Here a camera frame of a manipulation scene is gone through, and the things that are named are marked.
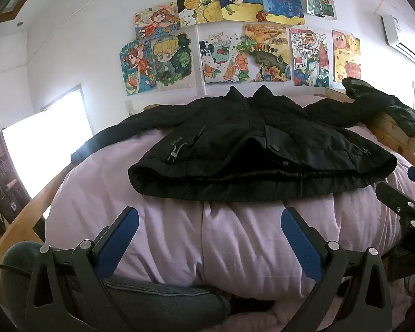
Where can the pink bed blanket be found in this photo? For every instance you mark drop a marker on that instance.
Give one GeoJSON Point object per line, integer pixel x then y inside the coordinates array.
{"type": "Point", "coordinates": [245, 249]}

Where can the pink pigs and chicks drawing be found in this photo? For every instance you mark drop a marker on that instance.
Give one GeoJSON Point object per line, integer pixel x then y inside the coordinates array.
{"type": "Point", "coordinates": [345, 58]}

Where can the wooden bed frame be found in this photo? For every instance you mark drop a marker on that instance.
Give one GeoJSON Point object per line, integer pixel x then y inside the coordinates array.
{"type": "Point", "coordinates": [394, 135]}

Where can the dark green cloth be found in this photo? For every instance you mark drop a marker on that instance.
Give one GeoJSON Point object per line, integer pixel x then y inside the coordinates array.
{"type": "Point", "coordinates": [401, 114]}

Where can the city buildings drawing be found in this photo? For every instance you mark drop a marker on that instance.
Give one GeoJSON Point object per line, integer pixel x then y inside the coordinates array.
{"type": "Point", "coordinates": [309, 58]}

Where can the black padded jacket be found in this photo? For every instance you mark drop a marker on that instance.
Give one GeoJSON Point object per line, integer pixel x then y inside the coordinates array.
{"type": "Point", "coordinates": [228, 138]}

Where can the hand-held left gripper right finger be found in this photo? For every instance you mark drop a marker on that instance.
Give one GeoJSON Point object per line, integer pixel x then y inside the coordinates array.
{"type": "Point", "coordinates": [302, 245]}

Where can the bright window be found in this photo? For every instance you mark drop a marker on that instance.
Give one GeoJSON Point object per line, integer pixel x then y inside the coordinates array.
{"type": "Point", "coordinates": [48, 145]}

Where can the white air conditioner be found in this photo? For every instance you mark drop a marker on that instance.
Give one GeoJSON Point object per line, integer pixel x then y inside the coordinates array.
{"type": "Point", "coordinates": [401, 38]}

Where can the white wall conduit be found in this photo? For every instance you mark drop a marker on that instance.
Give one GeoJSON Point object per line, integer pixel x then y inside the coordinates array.
{"type": "Point", "coordinates": [200, 91]}

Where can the pineapple drawing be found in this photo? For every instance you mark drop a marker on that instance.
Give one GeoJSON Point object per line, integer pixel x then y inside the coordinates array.
{"type": "Point", "coordinates": [193, 3]}

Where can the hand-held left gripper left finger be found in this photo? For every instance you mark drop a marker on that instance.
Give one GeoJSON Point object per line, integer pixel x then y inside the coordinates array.
{"type": "Point", "coordinates": [119, 245]}

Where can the drink cup and oranges drawing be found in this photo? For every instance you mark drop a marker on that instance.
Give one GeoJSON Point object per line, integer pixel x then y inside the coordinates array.
{"type": "Point", "coordinates": [221, 55]}

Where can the blond-haired boy drawing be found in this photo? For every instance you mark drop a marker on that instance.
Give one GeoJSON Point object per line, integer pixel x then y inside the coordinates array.
{"type": "Point", "coordinates": [171, 62]}

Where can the landscape fields drawing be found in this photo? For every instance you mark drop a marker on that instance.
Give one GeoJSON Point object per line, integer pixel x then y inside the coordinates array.
{"type": "Point", "coordinates": [268, 52]}

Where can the person's leg in jeans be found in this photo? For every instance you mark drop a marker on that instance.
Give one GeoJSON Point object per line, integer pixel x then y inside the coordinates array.
{"type": "Point", "coordinates": [159, 301]}

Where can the swimming girl drawing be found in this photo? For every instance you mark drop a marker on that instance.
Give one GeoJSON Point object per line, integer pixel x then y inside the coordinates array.
{"type": "Point", "coordinates": [136, 65]}

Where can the orange-haired girl drawing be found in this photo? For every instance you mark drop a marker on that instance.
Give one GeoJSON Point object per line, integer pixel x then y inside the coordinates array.
{"type": "Point", "coordinates": [157, 20]}

